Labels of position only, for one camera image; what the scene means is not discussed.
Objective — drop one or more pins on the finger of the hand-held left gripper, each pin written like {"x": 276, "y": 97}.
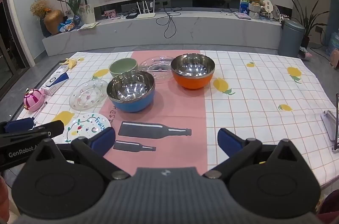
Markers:
{"x": 20, "y": 125}
{"x": 53, "y": 129}

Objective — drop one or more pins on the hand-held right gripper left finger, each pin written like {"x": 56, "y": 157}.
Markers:
{"x": 104, "y": 139}

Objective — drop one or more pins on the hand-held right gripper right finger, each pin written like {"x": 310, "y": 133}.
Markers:
{"x": 227, "y": 140}

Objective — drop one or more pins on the white painted ceramic plate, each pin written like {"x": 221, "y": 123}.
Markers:
{"x": 87, "y": 126}

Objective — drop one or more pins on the blue steel bowl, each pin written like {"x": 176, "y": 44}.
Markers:
{"x": 132, "y": 105}

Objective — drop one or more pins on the dotted clear glass plate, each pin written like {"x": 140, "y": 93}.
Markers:
{"x": 87, "y": 95}

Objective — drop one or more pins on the orange steel bowl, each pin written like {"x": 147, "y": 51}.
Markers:
{"x": 193, "y": 82}

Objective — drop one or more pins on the green ceramic bowl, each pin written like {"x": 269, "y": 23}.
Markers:
{"x": 123, "y": 66}

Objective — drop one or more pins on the pen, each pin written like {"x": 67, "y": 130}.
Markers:
{"x": 42, "y": 106}

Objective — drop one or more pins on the pink round toy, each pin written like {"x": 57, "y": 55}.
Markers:
{"x": 33, "y": 100}

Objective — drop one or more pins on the blue and white box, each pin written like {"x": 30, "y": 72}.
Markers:
{"x": 54, "y": 80}

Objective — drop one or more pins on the pink bottle print cloth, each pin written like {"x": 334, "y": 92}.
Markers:
{"x": 172, "y": 112}

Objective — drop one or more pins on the banana peel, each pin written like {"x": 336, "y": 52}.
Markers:
{"x": 70, "y": 62}

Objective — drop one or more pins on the dark vase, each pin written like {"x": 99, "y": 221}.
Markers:
{"x": 44, "y": 27}

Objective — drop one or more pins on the grey phone stand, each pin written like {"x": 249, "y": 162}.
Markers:
{"x": 329, "y": 123}

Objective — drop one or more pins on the blue snack packet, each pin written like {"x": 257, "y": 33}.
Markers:
{"x": 66, "y": 25}

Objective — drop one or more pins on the golden vase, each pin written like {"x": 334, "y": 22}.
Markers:
{"x": 53, "y": 22}

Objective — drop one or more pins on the white paper sheets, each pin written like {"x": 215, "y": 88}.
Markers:
{"x": 88, "y": 25}

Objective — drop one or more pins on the green plant in blue vase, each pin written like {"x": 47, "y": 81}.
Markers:
{"x": 76, "y": 20}

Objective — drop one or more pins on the pink fabric object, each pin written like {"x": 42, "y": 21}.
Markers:
{"x": 306, "y": 54}

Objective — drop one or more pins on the grey trash can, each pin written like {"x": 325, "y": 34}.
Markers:
{"x": 290, "y": 41}

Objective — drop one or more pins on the dried flower bouquet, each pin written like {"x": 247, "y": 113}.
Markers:
{"x": 39, "y": 8}

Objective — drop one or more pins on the white printed vase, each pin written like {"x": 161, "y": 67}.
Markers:
{"x": 88, "y": 14}

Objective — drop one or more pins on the potted long-leaf plant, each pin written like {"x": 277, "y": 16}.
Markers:
{"x": 305, "y": 41}

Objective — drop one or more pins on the pink notebook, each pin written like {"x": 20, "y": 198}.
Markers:
{"x": 242, "y": 15}

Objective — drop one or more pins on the pink photo card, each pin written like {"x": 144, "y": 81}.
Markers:
{"x": 110, "y": 14}

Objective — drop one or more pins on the black set-top box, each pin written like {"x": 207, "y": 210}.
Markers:
{"x": 131, "y": 16}

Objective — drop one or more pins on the white router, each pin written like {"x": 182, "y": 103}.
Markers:
{"x": 145, "y": 15}

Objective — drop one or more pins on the decorative display plate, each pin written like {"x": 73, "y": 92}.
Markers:
{"x": 276, "y": 12}

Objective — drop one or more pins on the colourful picture board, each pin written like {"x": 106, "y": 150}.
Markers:
{"x": 245, "y": 1}

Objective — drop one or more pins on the white round hand fan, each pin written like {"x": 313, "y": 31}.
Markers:
{"x": 267, "y": 5}

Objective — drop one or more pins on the wall socket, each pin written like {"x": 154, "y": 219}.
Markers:
{"x": 320, "y": 30}

